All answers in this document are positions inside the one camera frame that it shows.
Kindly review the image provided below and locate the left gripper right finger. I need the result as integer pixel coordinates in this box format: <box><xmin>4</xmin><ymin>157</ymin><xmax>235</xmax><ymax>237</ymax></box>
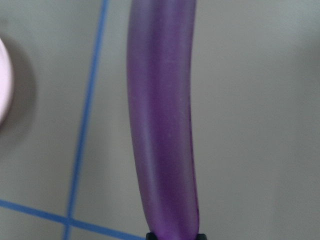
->
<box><xmin>196</xmin><ymin>233</ymin><xmax>207</xmax><ymax>240</ymax></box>

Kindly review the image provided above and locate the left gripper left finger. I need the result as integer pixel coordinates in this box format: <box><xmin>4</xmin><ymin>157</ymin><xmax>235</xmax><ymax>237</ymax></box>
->
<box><xmin>145</xmin><ymin>232</ymin><xmax>158</xmax><ymax>240</ymax></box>

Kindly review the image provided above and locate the purple eggplant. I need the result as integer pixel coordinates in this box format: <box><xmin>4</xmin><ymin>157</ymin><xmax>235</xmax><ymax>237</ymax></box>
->
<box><xmin>127</xmin><ymin>0</ymin><xmax>199</xmax><ymax>240</ymax></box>

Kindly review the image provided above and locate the pink plate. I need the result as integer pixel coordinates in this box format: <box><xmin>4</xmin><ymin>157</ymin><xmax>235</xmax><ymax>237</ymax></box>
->
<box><xmin>0</xmin><ymin>39</ymin><xmax>14</xmax><ymax>124</ymax></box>

